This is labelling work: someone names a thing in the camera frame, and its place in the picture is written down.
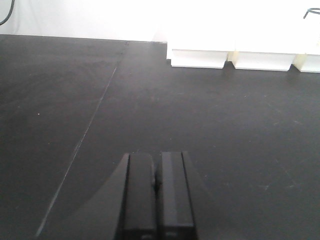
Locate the white storage bin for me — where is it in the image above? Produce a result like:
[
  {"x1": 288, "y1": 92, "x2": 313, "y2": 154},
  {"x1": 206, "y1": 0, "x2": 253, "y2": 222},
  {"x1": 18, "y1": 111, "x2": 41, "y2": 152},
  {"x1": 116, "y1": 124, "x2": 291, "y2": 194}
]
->
[
  {"x1": 292, "y1": 37, "x2": 320, "y2": 73},
  {"x1": 227, "y1": 37, "x2": 298, "y2": 72},
  {"x1": 166, "y1": 39, "x2": 230, "y2": 69}
]

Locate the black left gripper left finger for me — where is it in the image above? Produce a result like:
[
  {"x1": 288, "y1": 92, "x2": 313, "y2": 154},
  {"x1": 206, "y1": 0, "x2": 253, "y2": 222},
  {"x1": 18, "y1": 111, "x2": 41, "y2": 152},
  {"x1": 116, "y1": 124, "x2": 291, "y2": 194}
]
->
[{"x1": 114, "y1": 153, "x2": 157, "y2": 240}]

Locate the white right storage bin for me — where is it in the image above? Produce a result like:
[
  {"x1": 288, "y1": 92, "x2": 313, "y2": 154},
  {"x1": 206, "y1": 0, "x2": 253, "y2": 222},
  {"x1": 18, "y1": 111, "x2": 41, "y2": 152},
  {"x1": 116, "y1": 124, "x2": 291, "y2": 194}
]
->
[{"x1": 292, "y1": 37, "x2": 320, "y2": 73}]

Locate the white left storage bin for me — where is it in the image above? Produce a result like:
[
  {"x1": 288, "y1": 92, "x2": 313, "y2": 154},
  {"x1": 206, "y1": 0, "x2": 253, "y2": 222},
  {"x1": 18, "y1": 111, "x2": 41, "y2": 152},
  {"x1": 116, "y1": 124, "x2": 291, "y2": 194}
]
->
[{"x1": 166, "y1": 39, "x2": 230, "y2": 69}]

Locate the black wire tripod stand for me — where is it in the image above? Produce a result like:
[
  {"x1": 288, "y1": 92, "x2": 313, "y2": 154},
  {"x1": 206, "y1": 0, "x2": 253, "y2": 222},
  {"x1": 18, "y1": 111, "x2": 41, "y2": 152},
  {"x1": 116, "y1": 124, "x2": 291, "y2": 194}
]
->
[{"x1": 303, "y1": 7, "x2": 320, "y2": 19}]

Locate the white middle storage bin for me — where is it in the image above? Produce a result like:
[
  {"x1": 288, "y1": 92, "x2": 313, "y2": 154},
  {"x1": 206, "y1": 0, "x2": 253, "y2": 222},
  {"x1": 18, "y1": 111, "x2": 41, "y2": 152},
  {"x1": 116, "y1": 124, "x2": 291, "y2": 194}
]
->
[{"x1": 227, "y1": 37, "x2": 298, "y2": 72}]

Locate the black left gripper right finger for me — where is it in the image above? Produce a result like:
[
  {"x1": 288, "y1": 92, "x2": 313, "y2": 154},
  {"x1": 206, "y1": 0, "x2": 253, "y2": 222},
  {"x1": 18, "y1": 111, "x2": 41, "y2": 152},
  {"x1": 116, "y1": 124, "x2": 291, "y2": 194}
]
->
[{"x1": 157, "y1": 152, "x2": 196, "y2": 240}]

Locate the black power cable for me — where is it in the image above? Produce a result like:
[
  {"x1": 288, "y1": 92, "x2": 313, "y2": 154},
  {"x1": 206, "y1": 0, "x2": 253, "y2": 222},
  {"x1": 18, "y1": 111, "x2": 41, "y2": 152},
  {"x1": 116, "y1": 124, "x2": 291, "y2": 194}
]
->
[{"x1": 0, "y1": 0, "x2": 15, "y2": 26}]

